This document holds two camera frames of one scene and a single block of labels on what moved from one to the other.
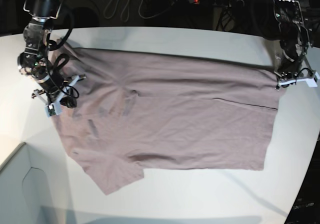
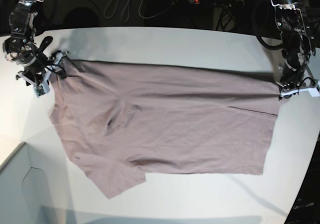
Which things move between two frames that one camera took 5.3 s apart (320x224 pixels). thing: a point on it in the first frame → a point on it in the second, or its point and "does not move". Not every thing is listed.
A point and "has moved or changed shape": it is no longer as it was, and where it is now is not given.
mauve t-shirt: (139, 110) has moved or changed shape
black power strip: (216, 1) does not move
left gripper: (52, 105) → (40, 78)
